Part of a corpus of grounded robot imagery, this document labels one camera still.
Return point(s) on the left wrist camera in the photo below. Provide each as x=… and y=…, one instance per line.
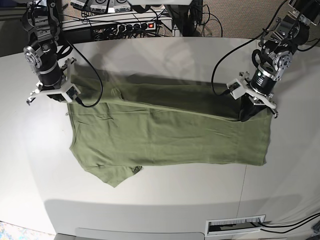
x=236, y=89

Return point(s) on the green T-shirt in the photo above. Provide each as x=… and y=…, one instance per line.
x=130, y=122

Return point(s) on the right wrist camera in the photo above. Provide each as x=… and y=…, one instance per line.
x=72, y=94

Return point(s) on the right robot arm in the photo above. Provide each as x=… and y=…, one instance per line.
x=47, y=53

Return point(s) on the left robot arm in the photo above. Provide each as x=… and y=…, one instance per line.
x=273, y=57

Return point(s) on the table cable grommet slot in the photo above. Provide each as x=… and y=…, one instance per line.
x=233, y=226

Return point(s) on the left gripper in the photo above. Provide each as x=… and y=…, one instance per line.
x=258, y=95

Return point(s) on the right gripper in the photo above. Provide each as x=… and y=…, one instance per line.
x=54, y=81

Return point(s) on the black power strip red switch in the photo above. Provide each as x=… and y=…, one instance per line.
x=129, y=27

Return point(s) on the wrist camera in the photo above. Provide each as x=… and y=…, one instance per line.
x=72, y=94
x=236, y=89

